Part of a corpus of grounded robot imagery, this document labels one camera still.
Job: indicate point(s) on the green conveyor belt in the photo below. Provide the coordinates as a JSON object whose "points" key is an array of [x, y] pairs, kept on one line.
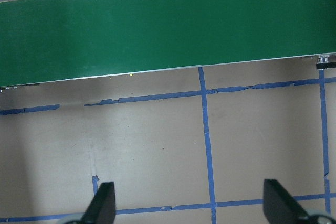
{"points": [[157, 24]]}

